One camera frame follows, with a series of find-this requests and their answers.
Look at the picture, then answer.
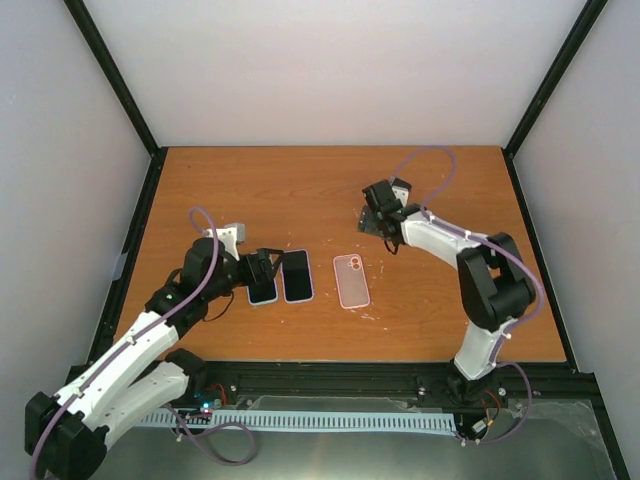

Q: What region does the pink phone case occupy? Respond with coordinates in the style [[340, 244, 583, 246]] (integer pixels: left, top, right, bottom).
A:
[[333, 254, 370, 310]]

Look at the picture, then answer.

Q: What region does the black smartphone dark blue edge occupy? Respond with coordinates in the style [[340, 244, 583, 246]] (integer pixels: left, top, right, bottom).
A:
[[282, 250, 312, 302]]

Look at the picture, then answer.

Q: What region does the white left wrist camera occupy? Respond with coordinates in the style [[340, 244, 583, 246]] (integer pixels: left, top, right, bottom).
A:
[[215, 223, 246, 260]]

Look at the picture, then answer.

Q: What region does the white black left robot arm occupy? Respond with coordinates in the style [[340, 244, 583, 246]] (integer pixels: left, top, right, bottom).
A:
[[24, 229, 284, 479]]

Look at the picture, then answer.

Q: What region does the black smartphone red edge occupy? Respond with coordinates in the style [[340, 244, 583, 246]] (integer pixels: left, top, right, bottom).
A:
[[357, 206, 384, 238]]

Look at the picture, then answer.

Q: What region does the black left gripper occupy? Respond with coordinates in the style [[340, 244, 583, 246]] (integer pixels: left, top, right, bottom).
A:
[[205, 248, 285, 300]]

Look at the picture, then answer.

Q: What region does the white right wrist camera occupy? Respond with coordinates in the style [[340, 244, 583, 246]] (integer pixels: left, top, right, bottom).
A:
[[390, 177, 412, 207]]

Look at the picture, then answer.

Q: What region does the light blue phone case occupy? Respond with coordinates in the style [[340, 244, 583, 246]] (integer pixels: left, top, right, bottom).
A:
[[246, 279, 279, 306]]

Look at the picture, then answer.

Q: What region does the lavender phone case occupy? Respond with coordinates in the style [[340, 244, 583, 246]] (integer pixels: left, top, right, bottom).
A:
[[280, 248, 315, 304]]

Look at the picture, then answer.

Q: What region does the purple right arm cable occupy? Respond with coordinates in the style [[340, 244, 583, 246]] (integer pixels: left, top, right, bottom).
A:
[[392, 145, 545, 446]]

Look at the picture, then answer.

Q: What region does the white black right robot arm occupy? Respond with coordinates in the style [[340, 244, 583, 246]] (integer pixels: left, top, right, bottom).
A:
[[362, 180, 544, 404]]

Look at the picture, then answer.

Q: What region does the black aluminium frame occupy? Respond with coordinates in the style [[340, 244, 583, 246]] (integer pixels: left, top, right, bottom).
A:
[[29, 0, 632, 480]]

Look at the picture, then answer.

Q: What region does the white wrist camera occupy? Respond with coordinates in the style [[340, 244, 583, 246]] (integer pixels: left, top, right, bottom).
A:
[[390, 177, 412, 207], [215, 223, 246, 260]]

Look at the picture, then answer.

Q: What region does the light blue slotted cable duct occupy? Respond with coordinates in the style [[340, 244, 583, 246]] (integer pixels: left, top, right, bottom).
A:
[[139, 409, 457, 433]]

